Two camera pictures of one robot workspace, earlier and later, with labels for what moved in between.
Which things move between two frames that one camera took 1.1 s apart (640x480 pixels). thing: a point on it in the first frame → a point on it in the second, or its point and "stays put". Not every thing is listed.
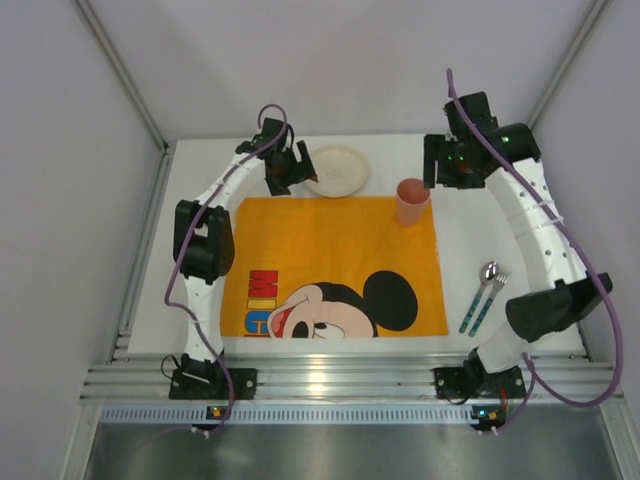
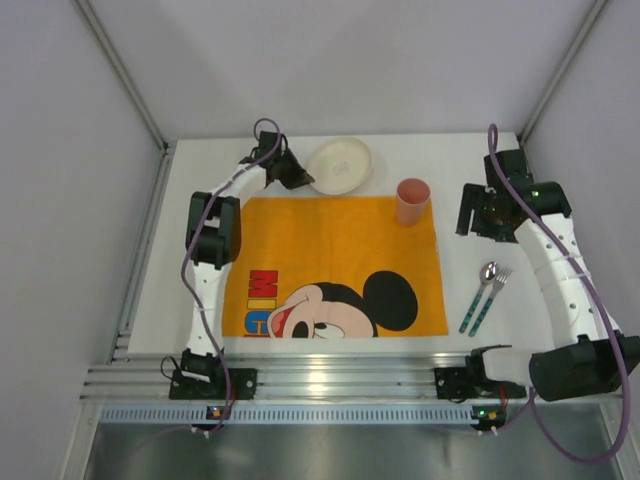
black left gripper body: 289,167 stays put
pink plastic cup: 411,199 stays put
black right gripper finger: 448,179 → 485,230
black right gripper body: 445,168 → 480,215
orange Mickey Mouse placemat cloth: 332,266 stays put
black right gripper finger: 433,145 → 472,193
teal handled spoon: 487,273 stays put
